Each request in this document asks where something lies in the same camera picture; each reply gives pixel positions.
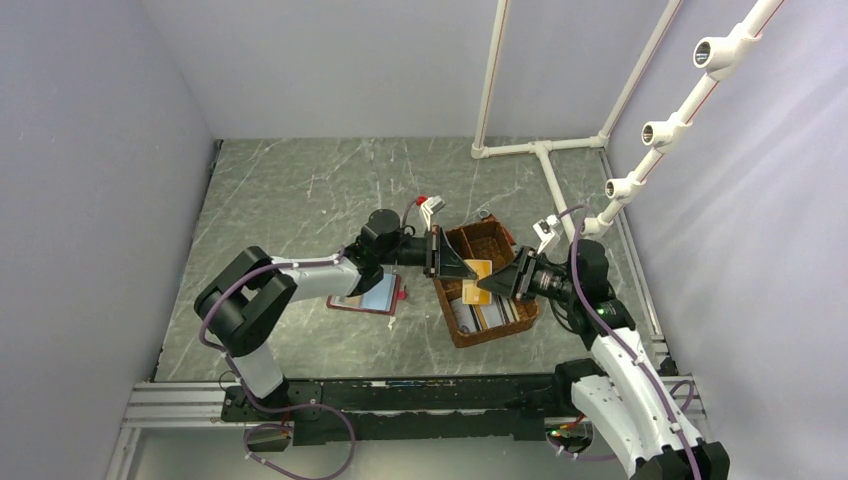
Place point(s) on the brown woven basket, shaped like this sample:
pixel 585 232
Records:
pixel 488 240

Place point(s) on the orange credit card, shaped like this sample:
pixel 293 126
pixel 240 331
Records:
pixel 472 293

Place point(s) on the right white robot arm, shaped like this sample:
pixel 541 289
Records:
pixel 617 389

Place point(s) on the red leather card holder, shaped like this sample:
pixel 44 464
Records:
pixel 382 299

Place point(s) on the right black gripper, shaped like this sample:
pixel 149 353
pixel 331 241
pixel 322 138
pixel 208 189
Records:
pixel 516 279

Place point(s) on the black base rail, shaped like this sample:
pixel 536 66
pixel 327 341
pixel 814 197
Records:
pixel 523 407

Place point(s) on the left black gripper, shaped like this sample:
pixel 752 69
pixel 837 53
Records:
pixel 440 259

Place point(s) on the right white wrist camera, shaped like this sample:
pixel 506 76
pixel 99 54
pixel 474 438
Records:
pixel 547 232

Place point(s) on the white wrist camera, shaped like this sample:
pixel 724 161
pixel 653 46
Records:
pixel 547 232
pixel 428 207

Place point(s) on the white card stack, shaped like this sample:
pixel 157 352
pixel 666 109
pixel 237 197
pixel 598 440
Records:
pixel 477 318

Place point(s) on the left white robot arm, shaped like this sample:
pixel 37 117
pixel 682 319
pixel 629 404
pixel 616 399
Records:
pixel 241 307

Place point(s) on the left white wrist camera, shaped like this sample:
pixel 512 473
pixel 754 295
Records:
pixel 428 207

